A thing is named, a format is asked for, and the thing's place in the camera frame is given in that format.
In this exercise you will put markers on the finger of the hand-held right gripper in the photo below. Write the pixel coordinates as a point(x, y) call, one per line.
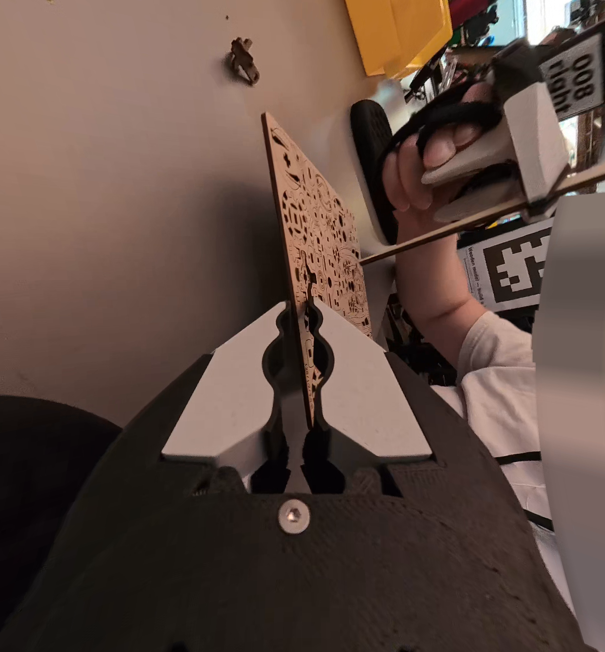
point(536, 142)
point(542, 211)

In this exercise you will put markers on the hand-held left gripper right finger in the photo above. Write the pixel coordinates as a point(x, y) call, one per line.
point(374, 407)

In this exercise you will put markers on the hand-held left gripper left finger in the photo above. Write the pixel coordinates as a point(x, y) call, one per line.
point(221, 407)

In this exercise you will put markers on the thin wooden stick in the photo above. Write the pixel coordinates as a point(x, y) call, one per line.
point(435, 235)

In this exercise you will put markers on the laser-cut wooden parts sheet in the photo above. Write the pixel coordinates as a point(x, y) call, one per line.
point(307, 203)

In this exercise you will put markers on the small wooden model piece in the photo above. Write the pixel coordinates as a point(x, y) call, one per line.
point(244, 61)

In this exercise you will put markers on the person's right hand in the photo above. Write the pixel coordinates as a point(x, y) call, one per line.
point(409, 183)

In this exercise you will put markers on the black framed marker sign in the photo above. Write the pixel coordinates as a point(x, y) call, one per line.
point(511, 270)

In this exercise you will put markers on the person's white shirt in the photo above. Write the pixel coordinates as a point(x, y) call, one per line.
point(501, 397)

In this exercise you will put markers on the black ribbed wrist pad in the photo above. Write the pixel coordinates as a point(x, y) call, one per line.
point(371, 153)

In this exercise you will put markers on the yellow plastic bin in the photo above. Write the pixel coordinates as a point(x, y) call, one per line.
point(394, 30)

